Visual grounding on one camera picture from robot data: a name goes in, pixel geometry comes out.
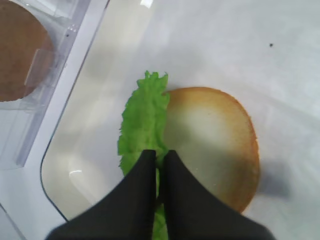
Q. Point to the bread slice on tray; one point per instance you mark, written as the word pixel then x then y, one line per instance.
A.
pixel 216 140

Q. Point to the white rectangular tray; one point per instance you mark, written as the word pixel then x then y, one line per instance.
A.
pixel 265 53

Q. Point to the clear acrylic divider rack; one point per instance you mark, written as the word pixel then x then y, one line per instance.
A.
pixel 20 120

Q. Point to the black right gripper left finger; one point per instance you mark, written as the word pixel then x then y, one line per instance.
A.
pixel 126 213

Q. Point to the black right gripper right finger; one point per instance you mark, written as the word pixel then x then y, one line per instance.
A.
pixel 193 213

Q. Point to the brown meat patty left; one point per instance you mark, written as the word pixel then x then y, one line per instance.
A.
pixel 26 52

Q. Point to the green lettuce leaf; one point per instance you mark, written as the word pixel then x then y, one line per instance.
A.
pixel 143 122

